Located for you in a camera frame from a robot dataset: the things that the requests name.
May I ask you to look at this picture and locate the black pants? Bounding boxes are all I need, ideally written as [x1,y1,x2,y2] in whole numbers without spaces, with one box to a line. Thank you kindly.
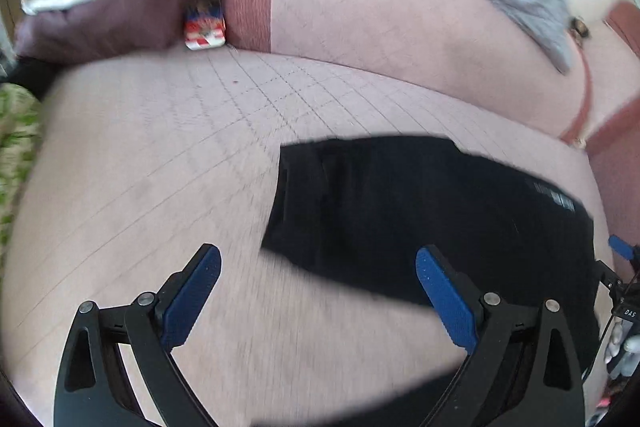
[262,135,599,366]

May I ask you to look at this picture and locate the red side cushion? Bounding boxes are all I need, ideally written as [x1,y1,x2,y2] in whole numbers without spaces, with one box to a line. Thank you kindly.
[584,1,639,258]

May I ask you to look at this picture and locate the small black gold ornament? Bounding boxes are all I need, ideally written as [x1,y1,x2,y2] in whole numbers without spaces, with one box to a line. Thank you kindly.
[570,17,590,41]

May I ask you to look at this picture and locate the green patterned rolled quilt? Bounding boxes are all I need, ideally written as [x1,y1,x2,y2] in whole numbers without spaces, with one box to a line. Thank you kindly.
[0,82,42,255]

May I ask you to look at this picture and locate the red white blue packet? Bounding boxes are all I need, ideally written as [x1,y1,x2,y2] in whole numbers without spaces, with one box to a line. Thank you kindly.
[183,0,226,51]

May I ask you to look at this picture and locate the dark maroon folded cloth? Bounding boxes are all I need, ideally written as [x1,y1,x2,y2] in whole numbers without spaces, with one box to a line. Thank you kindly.
[14,0,198,65]

